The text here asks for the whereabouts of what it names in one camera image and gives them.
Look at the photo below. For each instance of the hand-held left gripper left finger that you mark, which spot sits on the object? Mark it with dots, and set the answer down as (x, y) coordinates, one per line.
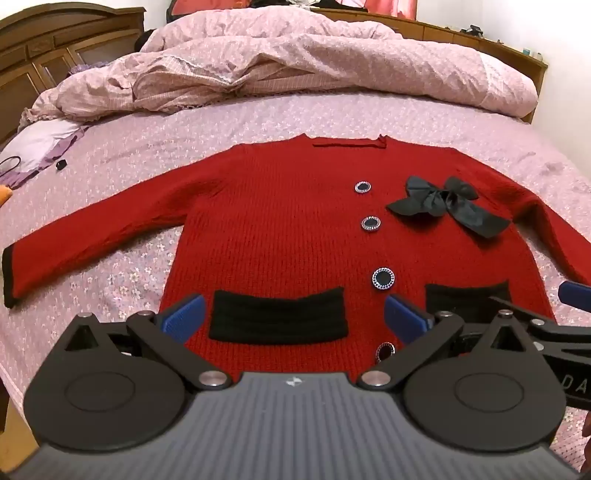
(184, 316)

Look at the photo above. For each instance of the small black object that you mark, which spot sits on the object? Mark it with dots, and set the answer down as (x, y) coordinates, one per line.
(61, 165)

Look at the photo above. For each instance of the pink floral quilt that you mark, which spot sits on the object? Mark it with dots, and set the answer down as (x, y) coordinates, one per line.
(323, 60)

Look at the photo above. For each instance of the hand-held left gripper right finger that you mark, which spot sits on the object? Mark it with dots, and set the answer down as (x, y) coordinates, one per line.
(406, 318)

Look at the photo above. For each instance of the pink floral bed sheet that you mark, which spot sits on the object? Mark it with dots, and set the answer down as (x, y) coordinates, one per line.
(138, 152)

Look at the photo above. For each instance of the wooden headboard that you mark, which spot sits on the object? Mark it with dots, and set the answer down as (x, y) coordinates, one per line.
(46, 46)

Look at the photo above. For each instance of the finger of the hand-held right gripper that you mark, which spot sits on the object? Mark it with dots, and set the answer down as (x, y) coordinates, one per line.
(576, 297)

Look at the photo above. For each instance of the red knit cardigan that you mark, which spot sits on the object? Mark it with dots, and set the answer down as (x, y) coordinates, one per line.
(286, 230)

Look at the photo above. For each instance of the white lilac cloth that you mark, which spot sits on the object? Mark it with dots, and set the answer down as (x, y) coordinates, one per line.
(41, 138)

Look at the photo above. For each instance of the orange object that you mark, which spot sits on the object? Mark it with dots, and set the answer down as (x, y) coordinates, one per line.
(3, 194)

